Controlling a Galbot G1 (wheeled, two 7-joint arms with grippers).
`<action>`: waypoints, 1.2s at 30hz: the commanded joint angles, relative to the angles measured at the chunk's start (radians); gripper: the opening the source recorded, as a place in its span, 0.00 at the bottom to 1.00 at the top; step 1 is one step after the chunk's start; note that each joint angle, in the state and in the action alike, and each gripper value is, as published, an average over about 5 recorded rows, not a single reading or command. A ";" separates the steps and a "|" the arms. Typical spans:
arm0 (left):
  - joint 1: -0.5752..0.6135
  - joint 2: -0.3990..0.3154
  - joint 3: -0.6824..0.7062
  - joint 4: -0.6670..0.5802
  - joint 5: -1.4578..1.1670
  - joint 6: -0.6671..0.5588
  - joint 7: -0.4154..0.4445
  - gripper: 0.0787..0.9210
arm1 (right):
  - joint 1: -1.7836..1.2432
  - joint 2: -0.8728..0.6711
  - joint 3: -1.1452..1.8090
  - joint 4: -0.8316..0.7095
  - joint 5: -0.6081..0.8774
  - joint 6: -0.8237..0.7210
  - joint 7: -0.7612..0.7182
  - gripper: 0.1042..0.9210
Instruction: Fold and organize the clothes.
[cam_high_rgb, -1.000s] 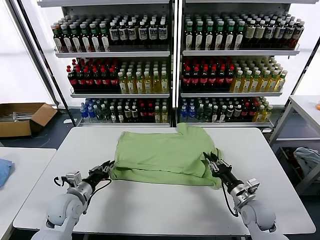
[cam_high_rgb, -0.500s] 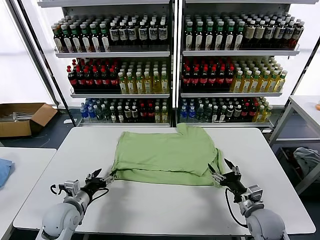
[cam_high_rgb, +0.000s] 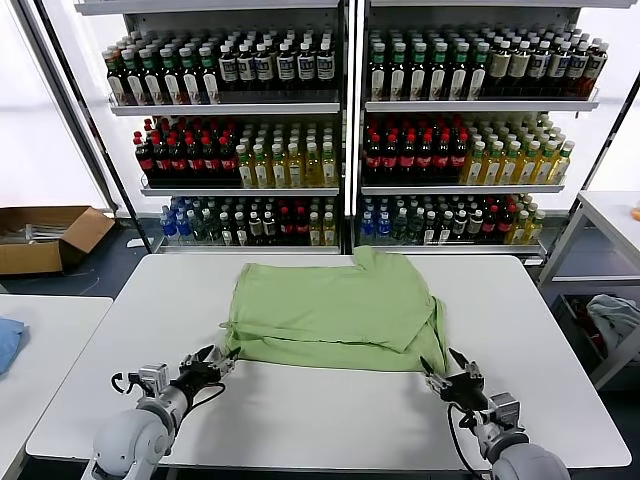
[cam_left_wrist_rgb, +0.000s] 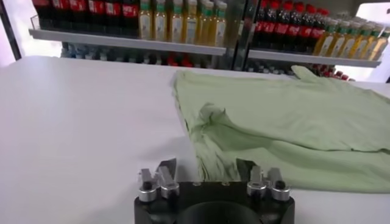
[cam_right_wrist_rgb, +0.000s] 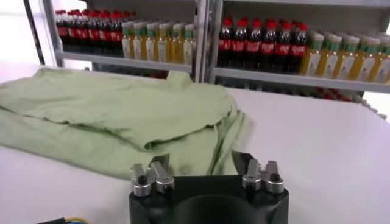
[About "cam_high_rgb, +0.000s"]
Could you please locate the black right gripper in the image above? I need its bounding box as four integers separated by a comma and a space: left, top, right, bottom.
419, 347, 495, 415

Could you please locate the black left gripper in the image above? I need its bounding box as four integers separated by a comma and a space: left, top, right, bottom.
168, 344, 243, 400

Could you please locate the green t-shirt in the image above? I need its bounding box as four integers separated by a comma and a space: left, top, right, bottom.
219, 244, 451, 374

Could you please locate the black storage crate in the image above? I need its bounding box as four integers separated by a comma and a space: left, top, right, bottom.
555, 293, 640, 362

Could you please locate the red crumpled cloth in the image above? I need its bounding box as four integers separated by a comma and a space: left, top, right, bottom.
572, 298, 609, 359

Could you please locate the red cap cola bottle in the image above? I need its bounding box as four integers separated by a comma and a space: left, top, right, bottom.
416, 133, 435, 184
277, 207, 294, 246
202, 134, 221, 186
451, 132, 470, 184
433, 133, 453, 184
292, 207, 309, 246
185, 134, 205, 186
133, 137, 156, 186
497, 205, 515, 244
151, 137, 171, 186
381, 133, 400, 184
398, 133, 417, 184
363, 133, 382, 184
482, 205, 499, 244
219, 134, 239, 186
168, 135, 188, 186

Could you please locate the grey blue crumpled cloth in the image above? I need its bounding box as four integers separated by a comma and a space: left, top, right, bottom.
585, 293, 640, 351

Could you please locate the blue folded cloth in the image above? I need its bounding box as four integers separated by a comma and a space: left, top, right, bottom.
0, 315, 30, 377

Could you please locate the brown cardboard box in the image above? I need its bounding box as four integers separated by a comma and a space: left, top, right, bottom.
0, 205, 117, 276

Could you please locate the white plastic packaging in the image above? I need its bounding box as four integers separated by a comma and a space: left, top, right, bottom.
22, 223, 69, 245

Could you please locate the grey metal shelf unit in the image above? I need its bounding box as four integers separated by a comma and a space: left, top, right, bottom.
73, 0, 351, 257
352, 0, 601, 264

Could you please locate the green cap tea bottle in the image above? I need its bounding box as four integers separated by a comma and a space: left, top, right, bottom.
429, 42, 450, 101
389, 42, 409, 101
122, 48, 145, 106
369, 42, 389, 101
105, 49, 126, 106
469, 42, 490, 101
140, 48, 164, 106
178, 46, 201, 105
159, 47, 182, 106
198, 46, 220, 105
409, 42, 430, 101
449, 42, 471, 101

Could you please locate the dark bottle blue white label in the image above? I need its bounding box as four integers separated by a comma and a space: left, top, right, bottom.
297, 41, 317, 92
276, 42, 296, 92
316, 41, 336, 92
218, 43, 240, 92
566, 40, 590, 96
236, 43, 258, 92
528, 40, 551, 96
548, 40, 571, 96
254, 42, 275, 92

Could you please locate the dark bottle beige label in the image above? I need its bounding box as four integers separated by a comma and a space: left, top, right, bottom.
509, 40, 531, 96
488, 41, 512, 96

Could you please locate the red drink bottle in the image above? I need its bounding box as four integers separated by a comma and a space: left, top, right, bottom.
584, 40, 610, 99

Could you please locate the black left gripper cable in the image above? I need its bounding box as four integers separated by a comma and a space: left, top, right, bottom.
187, 382, 226, 411

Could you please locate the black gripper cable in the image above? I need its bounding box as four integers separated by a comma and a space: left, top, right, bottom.
187, 382, 226, 411
446, 402, 489, 479

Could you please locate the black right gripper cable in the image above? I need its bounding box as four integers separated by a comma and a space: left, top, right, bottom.
446, 402, 489, 479

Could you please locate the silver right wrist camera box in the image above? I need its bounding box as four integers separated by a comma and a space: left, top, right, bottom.
487, 392, 525, 432

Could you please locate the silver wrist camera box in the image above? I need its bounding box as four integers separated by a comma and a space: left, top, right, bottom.
135, 363, 170, 397
487, 392, 525, 432

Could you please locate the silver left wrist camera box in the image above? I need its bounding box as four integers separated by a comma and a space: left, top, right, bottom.
135, 363, 170, 397

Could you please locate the white side table grey frame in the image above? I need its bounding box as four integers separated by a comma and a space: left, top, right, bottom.
537, 189, 640, 391

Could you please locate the black diagonal frame pole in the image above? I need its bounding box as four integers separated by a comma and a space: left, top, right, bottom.
542, 72, 640, 274
34, 0, 156, 254

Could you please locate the grey diagonal frame strut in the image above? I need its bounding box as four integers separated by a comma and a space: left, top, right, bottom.
13, 0, 121, 217

